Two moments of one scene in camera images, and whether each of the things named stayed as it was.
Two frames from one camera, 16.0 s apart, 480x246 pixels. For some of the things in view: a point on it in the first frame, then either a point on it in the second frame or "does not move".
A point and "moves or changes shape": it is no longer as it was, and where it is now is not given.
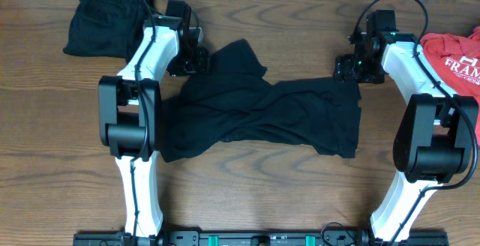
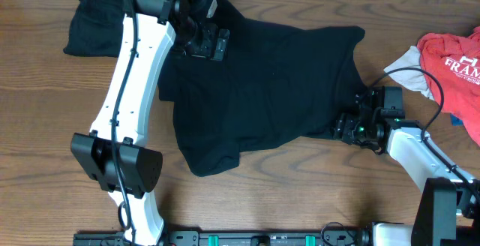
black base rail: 232,238 does not move
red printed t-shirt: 456,57 does not move
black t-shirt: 231,101 moves or changes shape
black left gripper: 201,64 → 204,48
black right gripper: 343,70 → 343,130
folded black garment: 109,18 does not move
